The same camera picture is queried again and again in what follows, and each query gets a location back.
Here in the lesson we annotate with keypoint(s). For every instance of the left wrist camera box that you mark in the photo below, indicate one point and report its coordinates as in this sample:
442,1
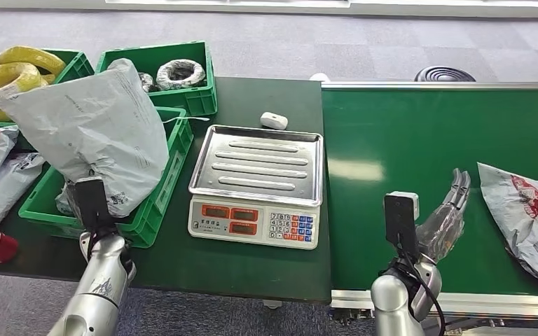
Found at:
90,204

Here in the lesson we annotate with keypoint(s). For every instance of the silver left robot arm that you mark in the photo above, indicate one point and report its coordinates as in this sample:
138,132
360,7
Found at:
97,287

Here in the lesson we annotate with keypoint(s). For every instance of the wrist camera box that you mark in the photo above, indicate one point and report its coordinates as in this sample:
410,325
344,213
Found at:
399,222
90,204

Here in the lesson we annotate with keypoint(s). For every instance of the large grey courier package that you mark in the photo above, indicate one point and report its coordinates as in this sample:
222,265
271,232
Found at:
92,134

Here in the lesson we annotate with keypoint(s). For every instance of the white electronic scale steel tray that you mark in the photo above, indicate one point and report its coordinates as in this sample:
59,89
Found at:
256,172

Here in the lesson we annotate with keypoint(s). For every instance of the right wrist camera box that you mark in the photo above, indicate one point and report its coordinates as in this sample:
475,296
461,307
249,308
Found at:
399,222

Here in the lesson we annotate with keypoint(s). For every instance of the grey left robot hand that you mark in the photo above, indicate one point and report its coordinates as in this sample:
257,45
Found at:
67,204

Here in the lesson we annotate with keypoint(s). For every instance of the large green plastic basket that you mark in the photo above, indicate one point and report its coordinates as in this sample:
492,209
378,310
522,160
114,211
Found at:
157,204

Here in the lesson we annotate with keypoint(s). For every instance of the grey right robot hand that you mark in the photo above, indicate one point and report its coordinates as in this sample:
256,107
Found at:
443,232

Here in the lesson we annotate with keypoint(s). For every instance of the small white case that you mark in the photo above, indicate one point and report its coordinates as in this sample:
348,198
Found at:
274,121

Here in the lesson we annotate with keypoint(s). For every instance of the green basket with yellow coils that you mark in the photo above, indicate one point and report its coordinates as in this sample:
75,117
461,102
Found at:
76,67

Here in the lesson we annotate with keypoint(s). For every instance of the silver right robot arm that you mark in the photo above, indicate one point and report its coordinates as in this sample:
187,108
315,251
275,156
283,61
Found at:
392,306

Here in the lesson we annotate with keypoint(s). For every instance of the green conveyor belt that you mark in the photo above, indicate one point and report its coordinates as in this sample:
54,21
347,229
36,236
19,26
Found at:
389,130

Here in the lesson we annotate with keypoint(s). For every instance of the crumpled grey courier package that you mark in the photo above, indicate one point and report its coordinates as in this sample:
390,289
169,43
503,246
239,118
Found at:
529,222

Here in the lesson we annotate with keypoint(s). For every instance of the small white round object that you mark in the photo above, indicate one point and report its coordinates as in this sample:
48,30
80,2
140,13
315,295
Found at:
319,77

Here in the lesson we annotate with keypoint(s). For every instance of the green basket with wrapped coils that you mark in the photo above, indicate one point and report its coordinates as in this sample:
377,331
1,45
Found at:
176,53

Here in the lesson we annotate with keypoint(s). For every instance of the black round ribbed object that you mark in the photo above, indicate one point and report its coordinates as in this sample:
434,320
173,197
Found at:
444,75

